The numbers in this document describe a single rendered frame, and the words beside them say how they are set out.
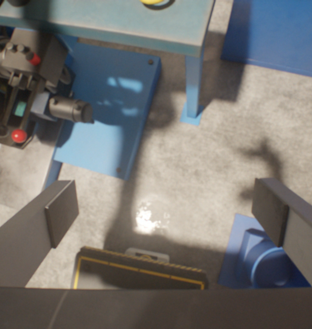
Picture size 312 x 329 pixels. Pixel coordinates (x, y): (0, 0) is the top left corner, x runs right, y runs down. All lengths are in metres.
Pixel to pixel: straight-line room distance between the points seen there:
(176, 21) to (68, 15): 0.26
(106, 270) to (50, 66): 0.99
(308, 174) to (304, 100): 0.48
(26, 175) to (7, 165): 0.17
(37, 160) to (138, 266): 0.94
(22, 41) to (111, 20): 0.27
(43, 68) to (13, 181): 1.18
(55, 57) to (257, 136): 1.26
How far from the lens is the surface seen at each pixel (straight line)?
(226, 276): 1.60
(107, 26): 0.61
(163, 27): 0.57
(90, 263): 1.35
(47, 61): 0.71
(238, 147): 1.57
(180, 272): 1.26
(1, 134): 0.74
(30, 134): 1.36
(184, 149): 1.54
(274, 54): 1.66
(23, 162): 1.75
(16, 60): 0.75
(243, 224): 1.55
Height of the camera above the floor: 1.51
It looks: 79 degrees down
